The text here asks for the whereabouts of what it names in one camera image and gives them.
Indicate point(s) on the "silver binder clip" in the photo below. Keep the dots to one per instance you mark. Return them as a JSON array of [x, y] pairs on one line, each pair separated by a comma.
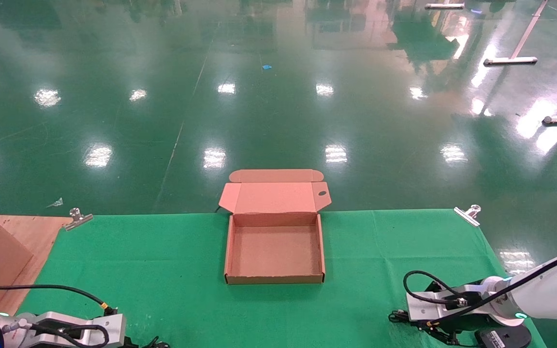
[[78, 219], [467, 215]]

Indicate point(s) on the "green table cloth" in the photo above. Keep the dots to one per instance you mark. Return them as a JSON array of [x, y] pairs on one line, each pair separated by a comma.
[[380, 270]]

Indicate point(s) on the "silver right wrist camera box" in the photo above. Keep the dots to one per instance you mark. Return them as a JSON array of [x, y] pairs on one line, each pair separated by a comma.
[[428, 304]]

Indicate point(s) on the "clear plastic floor scrap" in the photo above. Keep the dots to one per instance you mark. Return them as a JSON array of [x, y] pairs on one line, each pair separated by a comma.
[[56, 203]]

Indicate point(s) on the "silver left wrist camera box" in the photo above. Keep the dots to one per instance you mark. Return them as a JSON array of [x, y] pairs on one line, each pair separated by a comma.
[[109, 321]]

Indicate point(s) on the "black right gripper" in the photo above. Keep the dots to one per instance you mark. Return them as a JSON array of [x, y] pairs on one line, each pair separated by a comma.
[[518, 337]]

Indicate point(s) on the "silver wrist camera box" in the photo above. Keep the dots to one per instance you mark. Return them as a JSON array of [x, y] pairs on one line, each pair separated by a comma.
[[109, 321], [428, 304]]

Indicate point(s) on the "white table foot bar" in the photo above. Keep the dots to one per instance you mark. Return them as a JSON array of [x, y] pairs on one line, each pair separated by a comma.
[[445, 6]]

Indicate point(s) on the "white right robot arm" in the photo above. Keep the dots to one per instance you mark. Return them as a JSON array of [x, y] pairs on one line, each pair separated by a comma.
[[549, 295]]

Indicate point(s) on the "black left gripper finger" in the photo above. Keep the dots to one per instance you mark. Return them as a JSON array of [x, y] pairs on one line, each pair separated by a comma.
[[155, 344]]

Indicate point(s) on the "white height-adjustable desk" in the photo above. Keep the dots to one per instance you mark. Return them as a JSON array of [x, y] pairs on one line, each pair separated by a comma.
[[510, 61]]

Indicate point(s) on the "open brown cardboard mailer box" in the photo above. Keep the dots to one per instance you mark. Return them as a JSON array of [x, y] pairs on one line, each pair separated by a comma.
[[273, 251]]

